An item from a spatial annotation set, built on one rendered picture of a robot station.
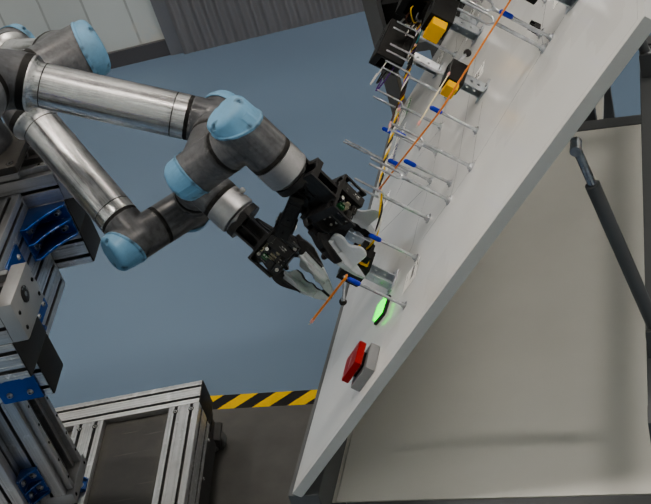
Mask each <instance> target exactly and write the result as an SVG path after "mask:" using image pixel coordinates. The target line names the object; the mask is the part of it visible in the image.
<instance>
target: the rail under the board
mask: <svg viewBox="0 0 651 504"><path fill-rule="evenodd" d="M389 138H390V134H388V138H387V141H386V145H385V149H384V152H383V156H382V158H383V159H384V156H385V152H386V149H387V145H388V141H389ZM380 172H381V171H380V170H378V174H377V177H376V181H375V185H374V187H377V183H378V180H379V176H380ZM343 307H344V306H342V305H341V307H340V311H339V314H338V318H337V321H336V325H335V329H334V332H333V336H332V339H331V343H330V347H329V350H328V354H327V357H326V361H325V365H324V368H323V372H322V375H321V379H320V383H319V386H318V390H317V393H316V397H315V400H314V404H313V408H312V411H311V415H310V418H309V422H308V426H307V429H306V433H305V436H304V440H303V444H302V447H301V451H300V454H299V458H298V462H297V465H296V469H295V472H294V476H293V480H292V483H291V487H290V490H289V494H288V497H289V500H290V502H291V504H332V500H333V496H334V492H335V488H336V484H337V479H338V475H339V471H340V467H341V463H342V459H343V454H344V450H345V446H346V442H347V438H348V437H347V438H346V440H345V441H344V442H343V444H342V445H341V446H340V448H339V449H338V450H337V452H336V453H335V454H334V456H333V457H332V458H331V460H330V461H329V462H328V464H327V465H326V466H325V468H324V469H323V470H322V472H321V473H320V474H319V476H318V477H317V478H316V480H315V481H314V482H313V484H312V485H311V486H310V488H309V489H308V490H307V492H306V493H305V494H304V496H302V497H299V496H296V495H294V494H293V489H294V486H295V482H296V478H297V475H298V471H299V467H300V464H301V460H302V456H303V453H304V449H305V446H306V442H307V438H308V435H309V431H310V427H311V424H312V420H313V416H314V413H315V409H316V405H317V402H318V398H319V395H320V391H321V387H322V384H323V380H324V376H325V373H326V369H327V365H328V362H329V358H330V355H331V351H332V347H333V344H334V340H335V336H336V333H337V329H338V325H339V322H340V318H341V315H342V311H343Z"/></svg>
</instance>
